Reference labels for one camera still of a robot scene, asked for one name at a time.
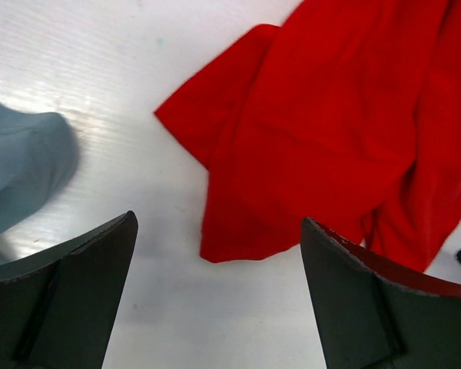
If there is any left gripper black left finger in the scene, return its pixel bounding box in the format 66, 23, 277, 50
0, 211, 138, 368

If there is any red t shirt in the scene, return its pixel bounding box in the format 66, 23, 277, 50
155, 1, 461, 272

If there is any blue grey t shirt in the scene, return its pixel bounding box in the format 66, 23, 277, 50
0, 94, 81, 270

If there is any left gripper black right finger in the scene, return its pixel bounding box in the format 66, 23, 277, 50
300, 218, 461, 368

